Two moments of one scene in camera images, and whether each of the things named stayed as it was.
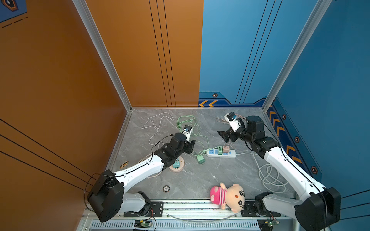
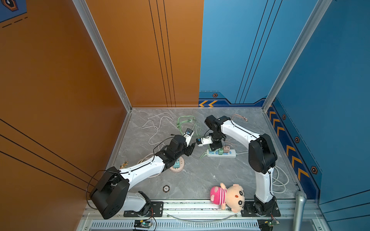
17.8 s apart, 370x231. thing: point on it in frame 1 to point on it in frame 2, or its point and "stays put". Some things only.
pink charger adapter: x=226 y=149 stays put
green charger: x=201 y=160 to x=216 y=152
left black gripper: x=190 y=146 stays put
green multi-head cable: x=191 y=120 stays put
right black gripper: x=224 y=134 to x=215 y=146
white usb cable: x=156 y=126 stays put
